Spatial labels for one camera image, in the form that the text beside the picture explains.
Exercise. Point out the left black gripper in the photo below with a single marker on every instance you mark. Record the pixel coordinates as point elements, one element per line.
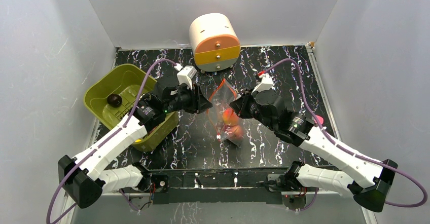
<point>199,103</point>

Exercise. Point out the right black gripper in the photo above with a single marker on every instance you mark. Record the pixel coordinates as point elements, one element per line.
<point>244,105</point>

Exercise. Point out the orange peach toy fruit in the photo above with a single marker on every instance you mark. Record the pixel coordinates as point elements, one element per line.
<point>229,117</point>

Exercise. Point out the clear zip bag orange zipper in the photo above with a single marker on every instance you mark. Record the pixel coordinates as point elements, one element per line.
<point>221,98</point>

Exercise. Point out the dark purple toy plum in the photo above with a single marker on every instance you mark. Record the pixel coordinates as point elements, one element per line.
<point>114,100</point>

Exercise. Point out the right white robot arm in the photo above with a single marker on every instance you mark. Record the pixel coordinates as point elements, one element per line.
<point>368,182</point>

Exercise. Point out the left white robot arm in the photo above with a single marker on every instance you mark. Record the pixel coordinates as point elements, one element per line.
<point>85,176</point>

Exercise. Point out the white cylindrical drawer cabinet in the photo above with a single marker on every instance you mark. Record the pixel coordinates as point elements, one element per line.
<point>214,42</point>

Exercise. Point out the pink small object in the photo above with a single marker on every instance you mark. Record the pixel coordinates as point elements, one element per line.
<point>318,119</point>

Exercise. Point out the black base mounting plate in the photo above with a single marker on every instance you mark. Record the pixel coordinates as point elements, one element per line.
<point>225,185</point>

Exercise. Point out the olive green plastic basket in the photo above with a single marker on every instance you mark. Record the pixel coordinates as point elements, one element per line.
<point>125,80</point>

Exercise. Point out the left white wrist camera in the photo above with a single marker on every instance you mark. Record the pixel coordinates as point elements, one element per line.
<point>185,74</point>

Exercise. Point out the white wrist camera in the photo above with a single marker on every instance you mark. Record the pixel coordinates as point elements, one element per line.
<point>265,82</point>
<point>185,74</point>

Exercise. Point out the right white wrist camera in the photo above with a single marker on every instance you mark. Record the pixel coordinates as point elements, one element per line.
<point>265,82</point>

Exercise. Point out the aluminium frame rail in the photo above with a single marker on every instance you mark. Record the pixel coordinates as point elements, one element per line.
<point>310,207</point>

